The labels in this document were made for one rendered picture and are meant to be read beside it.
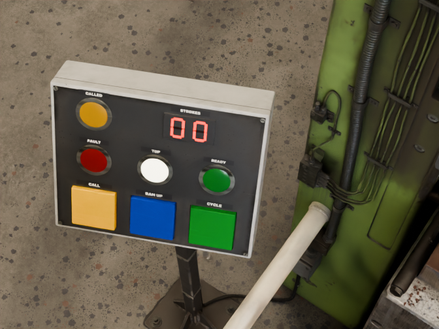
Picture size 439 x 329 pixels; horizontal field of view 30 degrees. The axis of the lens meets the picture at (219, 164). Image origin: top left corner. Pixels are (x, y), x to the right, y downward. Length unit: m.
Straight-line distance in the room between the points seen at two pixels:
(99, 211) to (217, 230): 0.20
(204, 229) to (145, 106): 0.23
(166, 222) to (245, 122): 0.24
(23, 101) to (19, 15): 0.34
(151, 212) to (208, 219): 0.10
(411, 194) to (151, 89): 0.55
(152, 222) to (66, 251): 1.11
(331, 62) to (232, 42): 1.44
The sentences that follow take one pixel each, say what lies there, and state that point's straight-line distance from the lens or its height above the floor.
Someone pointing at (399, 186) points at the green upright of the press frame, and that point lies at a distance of 1.54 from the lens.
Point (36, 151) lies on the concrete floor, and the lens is 2.62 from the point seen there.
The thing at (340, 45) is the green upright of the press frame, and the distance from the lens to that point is 1.30.
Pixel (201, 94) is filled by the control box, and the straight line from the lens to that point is 1.26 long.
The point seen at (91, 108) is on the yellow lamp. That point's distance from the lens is 1.27.
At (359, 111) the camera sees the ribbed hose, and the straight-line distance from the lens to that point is 1.37.
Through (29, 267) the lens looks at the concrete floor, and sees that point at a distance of 2.46.
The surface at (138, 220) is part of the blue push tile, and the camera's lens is 1.36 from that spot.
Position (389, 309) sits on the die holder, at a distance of 1.47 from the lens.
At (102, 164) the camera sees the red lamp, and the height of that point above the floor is 1.09.
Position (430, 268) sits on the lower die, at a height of 0.98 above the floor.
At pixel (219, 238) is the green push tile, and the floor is 1.00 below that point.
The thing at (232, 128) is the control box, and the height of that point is 1.17.
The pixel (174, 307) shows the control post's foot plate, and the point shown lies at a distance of 2.35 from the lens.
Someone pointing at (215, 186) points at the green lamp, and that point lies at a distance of 1.30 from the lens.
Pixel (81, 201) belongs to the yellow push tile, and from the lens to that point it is 1.37.
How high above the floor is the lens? 2.25
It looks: 63 degrees down
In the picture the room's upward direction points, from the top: 1 degrees counter-clockwise
